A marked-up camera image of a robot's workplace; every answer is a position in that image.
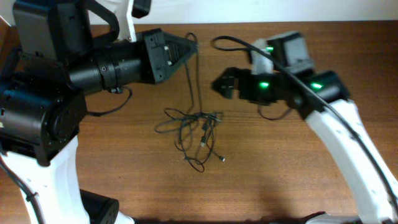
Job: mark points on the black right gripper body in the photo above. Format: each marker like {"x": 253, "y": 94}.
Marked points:
{"x": 265, "y": 88}

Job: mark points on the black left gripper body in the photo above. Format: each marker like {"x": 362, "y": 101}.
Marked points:
{"x": 154, "y": 46}

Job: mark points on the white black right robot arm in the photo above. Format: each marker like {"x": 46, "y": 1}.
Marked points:
{"x": 282, "y": 70}

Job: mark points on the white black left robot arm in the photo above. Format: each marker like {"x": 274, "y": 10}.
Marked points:
{"x": 68, "y": 50}

